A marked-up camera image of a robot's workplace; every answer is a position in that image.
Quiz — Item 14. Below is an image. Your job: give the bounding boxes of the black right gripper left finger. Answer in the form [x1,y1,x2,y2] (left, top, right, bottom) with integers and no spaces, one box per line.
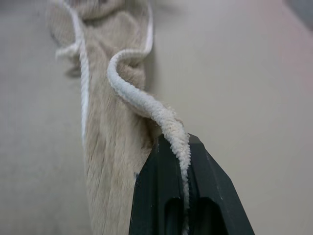
[129,135,187,235]

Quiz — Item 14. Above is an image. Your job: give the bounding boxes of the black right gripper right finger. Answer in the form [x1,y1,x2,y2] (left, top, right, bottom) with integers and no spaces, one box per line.
[187,133,255,235]

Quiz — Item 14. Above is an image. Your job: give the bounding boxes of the beige towel with white trim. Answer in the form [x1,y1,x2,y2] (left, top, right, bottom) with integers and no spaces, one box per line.
[46,0,192,235]

